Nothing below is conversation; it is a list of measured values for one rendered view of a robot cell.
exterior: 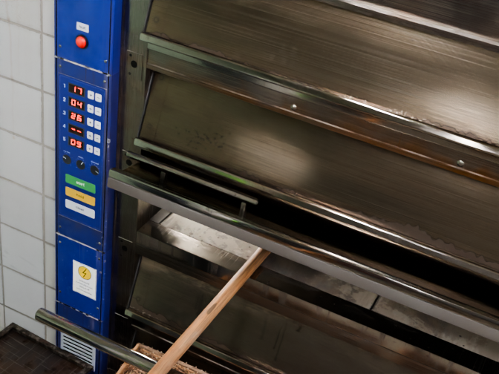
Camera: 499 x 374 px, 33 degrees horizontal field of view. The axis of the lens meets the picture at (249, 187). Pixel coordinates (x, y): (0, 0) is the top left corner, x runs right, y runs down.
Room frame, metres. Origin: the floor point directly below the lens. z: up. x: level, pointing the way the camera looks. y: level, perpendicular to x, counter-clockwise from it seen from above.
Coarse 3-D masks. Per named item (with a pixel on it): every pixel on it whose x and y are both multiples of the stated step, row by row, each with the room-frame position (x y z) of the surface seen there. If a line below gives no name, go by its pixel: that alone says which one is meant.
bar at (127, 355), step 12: (36, 312) 1.37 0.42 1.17; (48, 312) 1.37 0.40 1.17; (48, 324) 1.35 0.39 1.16; (60, 324) 1.35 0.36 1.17; (72, 324) 1.35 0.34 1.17; (72, 336) 1.33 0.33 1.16; (84, 336) 1.32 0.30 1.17; (96, 336) 1.32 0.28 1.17; (96, 348) 1.31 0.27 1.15; (108, 348) 1.30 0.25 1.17; (120, 348) 1.30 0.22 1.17; (132, 360) 1.27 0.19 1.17; (144, 360) 1.27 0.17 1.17; (168, 372) 1.25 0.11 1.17
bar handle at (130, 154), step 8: (128, 152) 1.61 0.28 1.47; (144, 160) 1.59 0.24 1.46; (152, 160) 1.59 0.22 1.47; (160, 168) 1.57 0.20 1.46; (168, 168) 1.57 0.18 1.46; (176, 168) 1.57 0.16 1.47; (160, 176) 1.57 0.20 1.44; (184, 176) 1.55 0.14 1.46; (192, 176) 1.55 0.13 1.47; (160, 184) 1.56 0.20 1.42; (200, 184) 1.54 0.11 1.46; (208, 184) 1.53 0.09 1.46; (216, 184) 1.53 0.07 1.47; (224, 192) 1.51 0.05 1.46; (232, 192) 1.51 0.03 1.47; (240, 192) 1.51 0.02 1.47; (248, 200) 1.49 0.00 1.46; (256, 200) 1.49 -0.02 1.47; (240, 208) 1.49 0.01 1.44
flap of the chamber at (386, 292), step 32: (160, 160) 1.72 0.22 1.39; (128, 192) 1.55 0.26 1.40; (192, 192) 1.58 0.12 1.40; (224, 224) 1.46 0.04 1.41; (288, 224) 1.52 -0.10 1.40; (320, 224) 1.55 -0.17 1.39; (288, 256) 1.40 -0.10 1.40; (352, 256) 1.42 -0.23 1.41; (384, 256) 1.45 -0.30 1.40; (416, 256) 1.49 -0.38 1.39; (384, 288) 1.32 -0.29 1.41; (448, 288) 1.37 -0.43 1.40; (480, 288) 1.40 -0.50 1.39; (448, 320) 1.27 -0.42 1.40
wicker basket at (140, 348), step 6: (132, 348) 1.64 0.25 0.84; (138, 348) 1.64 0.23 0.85; (144, 348) 1.64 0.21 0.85; (150, 348) 1.64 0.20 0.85; (144, 354) 1.63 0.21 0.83; (150, 354) 1.63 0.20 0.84; (156, 354) 1.63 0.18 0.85; (162, 354) 1.62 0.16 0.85; (156, 360) 1.62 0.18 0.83; (120, 366) 1.58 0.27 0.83; (126, 366) 1.59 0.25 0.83; (132, 366) 1.62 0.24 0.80; (174, 366) 1.61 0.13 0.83; (180, 366) 1.60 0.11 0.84; (186, 366) 1.59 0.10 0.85; (192, 366) 1.60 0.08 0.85; (120, 372) 1.56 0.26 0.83; (126, 372) 1.59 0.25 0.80; (132, 372) 1.63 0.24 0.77; (144, 372) 1.62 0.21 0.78; (180, 372) 1.59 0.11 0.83; (186, 372) 1.59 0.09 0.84; (192, 372) 1.59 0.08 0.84; (198, 372) 1.58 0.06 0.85; (204, 372) 1.58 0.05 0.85
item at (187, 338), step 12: (264, 252) 1.66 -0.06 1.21; (252, 264) 1.60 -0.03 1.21; (240, 276) 1.55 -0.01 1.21; (228, 288) 1.50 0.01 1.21; (216, 300) 1.45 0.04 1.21; (228, 300) 1.47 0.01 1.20; (204, 312) 1.40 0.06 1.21; (216, 312) 1.42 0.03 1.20; (192, 324) 1.36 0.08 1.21; (204, 324) 1.37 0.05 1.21; (180, 336) 1.32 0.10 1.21; (192, 336) 1.33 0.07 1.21; (180, 348) 1.29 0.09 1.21; (168, 360) 1.24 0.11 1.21; (156, 372) 1.21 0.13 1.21
